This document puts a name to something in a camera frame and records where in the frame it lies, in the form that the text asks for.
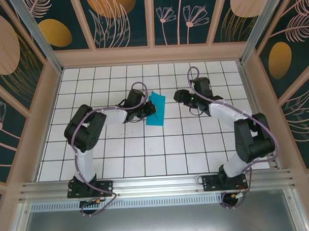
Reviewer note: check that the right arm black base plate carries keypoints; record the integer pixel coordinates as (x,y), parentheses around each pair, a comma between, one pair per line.
(210,183)

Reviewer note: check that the teal cloth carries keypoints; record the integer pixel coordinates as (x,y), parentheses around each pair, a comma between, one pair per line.
(159,112)

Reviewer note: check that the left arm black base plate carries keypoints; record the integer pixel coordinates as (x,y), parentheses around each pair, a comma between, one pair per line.
(106,188)

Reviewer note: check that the aluminium corner post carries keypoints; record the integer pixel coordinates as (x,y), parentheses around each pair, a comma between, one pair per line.
(40,41)
(258,28)

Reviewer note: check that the aluminium side rail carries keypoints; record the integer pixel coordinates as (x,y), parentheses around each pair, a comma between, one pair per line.
(258,96)

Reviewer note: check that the grey metal panel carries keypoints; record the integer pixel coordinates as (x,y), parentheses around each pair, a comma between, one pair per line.
(158,221)

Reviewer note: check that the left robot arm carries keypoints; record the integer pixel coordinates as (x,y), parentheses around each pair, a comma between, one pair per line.
(85,163)

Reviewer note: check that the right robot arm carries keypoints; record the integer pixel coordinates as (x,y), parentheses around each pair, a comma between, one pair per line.
(246,142)

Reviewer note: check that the small electronics board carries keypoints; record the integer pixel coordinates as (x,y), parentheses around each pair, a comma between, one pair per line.
(92,201)
(236,195)

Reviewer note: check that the long aluminium mounting rail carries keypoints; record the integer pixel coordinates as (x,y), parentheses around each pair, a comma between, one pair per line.
(157,185)

